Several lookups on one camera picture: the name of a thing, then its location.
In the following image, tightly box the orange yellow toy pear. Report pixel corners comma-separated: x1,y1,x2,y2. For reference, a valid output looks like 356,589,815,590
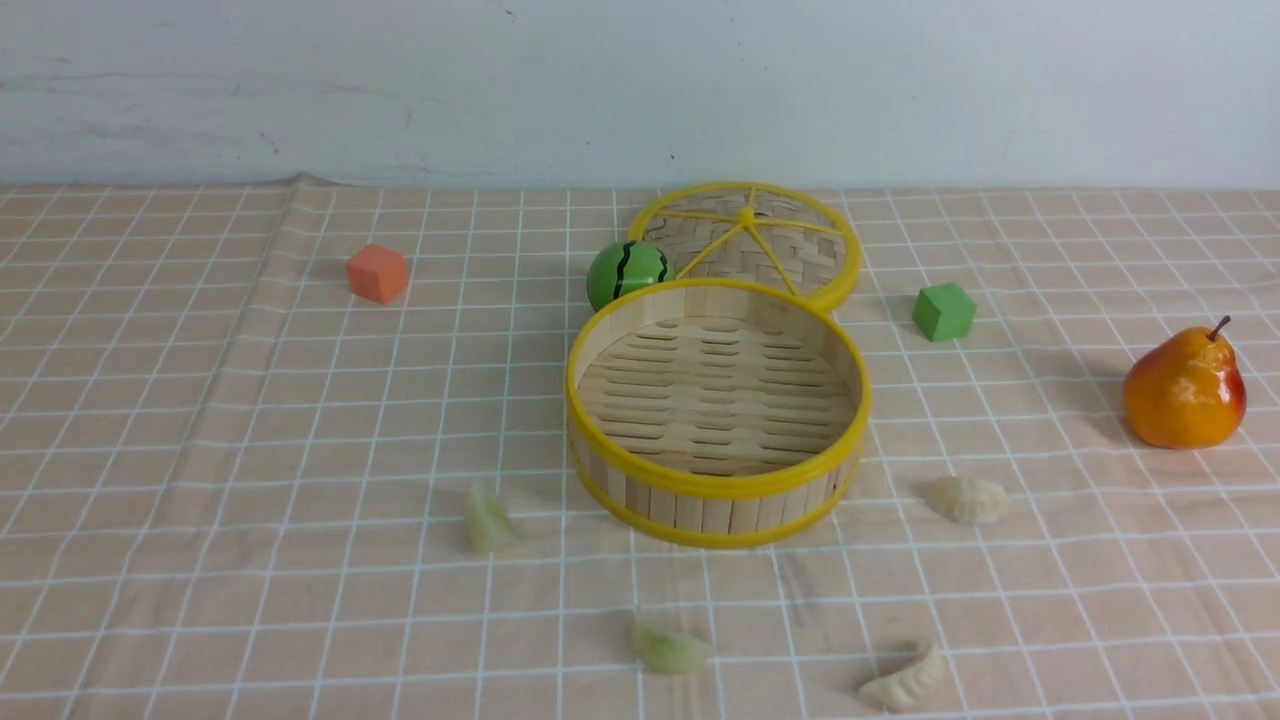
1123,315,1247,450

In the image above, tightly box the cream white dumpling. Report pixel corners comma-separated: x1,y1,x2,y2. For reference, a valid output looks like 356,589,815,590
856,641,948,714
922,477,1009,525

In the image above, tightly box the bamboo steamer tray yellow rim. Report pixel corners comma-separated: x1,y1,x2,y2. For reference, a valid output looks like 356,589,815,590
564,279,872,550

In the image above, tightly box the pale green dumpling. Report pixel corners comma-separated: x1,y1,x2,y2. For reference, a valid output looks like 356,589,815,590
630,615,716,676
463,486,518,555

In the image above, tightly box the bamboo steamer lid yellow rim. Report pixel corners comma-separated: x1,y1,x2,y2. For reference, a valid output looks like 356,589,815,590
626,181,864,314

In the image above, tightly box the green foam cube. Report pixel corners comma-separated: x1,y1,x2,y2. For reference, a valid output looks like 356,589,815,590
911,282,977,342

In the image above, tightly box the beige checked tablecloth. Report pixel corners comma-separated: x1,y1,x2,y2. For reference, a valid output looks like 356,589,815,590
1,179,1279,719

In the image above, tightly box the orange foam cube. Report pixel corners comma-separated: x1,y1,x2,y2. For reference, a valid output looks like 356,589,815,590
346,243,410,304

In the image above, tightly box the green watermelon toy ball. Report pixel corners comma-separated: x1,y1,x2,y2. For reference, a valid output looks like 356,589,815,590
586,240,675,313

